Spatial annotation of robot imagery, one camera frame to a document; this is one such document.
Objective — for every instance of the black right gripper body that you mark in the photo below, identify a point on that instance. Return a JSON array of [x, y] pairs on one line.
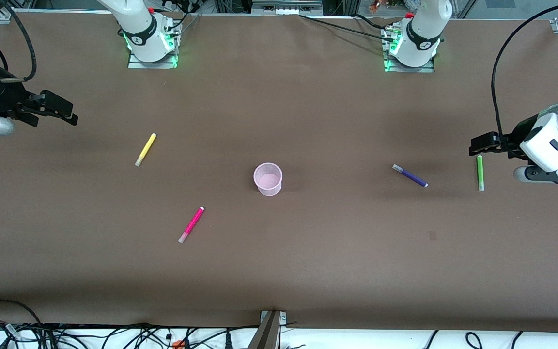
[[4, 100]]

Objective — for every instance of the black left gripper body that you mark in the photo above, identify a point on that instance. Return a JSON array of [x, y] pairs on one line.
[[522, 134]]

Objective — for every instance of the purple marker pen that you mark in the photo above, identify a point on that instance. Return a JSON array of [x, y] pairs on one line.
[[410, 176]]

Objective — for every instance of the pink marker pen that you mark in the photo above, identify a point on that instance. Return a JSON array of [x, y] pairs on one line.
[[192, 224]]

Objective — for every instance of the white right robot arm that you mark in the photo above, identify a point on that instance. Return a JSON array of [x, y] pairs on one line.
[[138, 24]]

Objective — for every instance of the pink cup pen holder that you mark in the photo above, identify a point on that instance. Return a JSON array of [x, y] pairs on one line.
[[268, 179]]

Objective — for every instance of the green marker pen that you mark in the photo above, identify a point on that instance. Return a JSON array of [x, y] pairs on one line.
[[480, 173]]

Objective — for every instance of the yellow marker pen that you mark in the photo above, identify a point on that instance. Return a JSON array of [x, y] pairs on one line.
[[146, 149]]

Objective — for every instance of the white power strip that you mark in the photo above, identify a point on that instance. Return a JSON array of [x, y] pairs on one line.
[[286, 7]]

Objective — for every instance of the aluminium profile leg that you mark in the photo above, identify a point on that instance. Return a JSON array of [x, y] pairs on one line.
[[265, 334]]

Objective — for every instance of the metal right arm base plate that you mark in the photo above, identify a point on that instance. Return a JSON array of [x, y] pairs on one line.
[[136, 64]]

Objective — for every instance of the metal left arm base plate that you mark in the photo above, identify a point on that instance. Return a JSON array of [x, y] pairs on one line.
[[407, 69]]

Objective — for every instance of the metal table edge bracket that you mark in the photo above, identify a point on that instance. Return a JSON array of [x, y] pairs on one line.
[[284, 317]]

